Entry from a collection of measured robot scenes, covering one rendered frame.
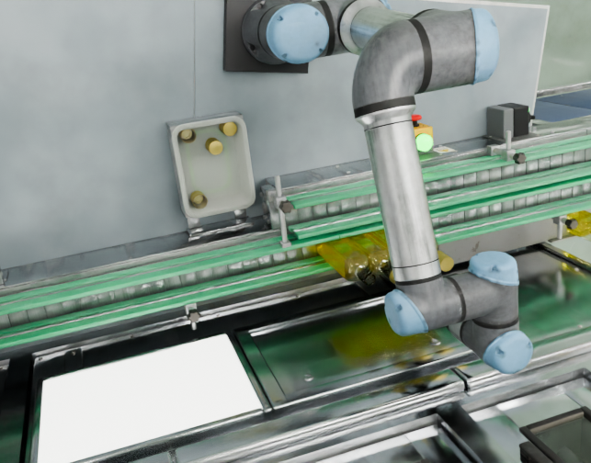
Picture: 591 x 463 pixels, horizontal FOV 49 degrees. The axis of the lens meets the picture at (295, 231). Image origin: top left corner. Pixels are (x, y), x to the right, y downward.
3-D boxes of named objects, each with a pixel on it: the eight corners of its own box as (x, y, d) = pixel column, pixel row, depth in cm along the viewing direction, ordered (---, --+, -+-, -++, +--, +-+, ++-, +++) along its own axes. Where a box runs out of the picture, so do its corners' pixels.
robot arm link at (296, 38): (254, 7, 141) (269, 7, 129) (312, -1, 144) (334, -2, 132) (262, 64, 146) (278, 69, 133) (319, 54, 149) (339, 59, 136)
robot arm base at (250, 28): (247, -10, 149) (257, -11, 140) (309, 4, 154) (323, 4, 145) (236, 58, 153) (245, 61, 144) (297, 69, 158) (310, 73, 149)
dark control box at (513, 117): (485, 134, 184) (504, 140, 176) (485, 106, 181) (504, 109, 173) (511, 129, 186) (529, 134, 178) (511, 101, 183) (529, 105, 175)
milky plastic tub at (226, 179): (180, 210, 162) (186, 220, 154) (164, 121, 155) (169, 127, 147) (248, 197, 167) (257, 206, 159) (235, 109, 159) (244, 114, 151)
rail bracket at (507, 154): (483, 155, 171) (515, 165, 159) (483, 127, 168) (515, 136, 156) (496, 152, 172) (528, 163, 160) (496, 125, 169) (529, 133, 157)
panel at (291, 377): (39, 389, 141) (30, 493, 110) (36, 378, 140) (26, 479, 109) (414, 293, 164) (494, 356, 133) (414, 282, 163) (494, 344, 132)
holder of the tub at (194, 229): (185, 230, 165) (189, 239, 158) (165, 121, 155) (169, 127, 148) (250, 216, 169) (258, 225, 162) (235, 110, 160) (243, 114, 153)
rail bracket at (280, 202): (270, 237, 158) (286, 254, 146) (262, 170, 152) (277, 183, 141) (282, 235, 159) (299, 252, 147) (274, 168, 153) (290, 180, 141)
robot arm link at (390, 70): (346, 20, 95) (411, 346, 98) (414, 9, 97) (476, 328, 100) (323, 41, 106) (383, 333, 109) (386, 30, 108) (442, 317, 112)
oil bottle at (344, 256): (317, 254, 164) (350, 286, 144) (314, 233, 162) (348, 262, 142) (337, 249, 165) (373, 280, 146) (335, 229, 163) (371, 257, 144)
